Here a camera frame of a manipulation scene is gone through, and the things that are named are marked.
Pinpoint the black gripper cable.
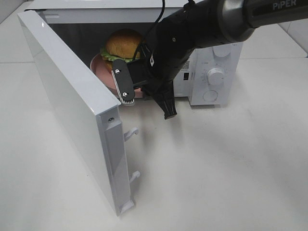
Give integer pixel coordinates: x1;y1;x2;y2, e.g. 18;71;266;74
131;0;195;61

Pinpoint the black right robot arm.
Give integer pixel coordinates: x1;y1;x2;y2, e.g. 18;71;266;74
112;0;308;119

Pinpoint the white microwave door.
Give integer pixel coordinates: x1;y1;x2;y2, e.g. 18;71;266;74
18;10;140;215

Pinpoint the lower white timer knob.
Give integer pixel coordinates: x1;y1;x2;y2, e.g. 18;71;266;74
206;68;225;86

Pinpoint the round door release button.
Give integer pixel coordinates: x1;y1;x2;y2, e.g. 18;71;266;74
203;90;218;102

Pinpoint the burger with lettuce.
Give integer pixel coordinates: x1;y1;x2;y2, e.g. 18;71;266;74
100;29;142;72

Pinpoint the pink round plate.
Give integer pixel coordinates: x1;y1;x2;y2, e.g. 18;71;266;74
90;54;146;98

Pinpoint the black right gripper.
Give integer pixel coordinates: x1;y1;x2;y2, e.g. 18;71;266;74
112;4;224;120

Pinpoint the upper white power knob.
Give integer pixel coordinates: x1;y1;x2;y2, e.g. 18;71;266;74
212;44;231;58

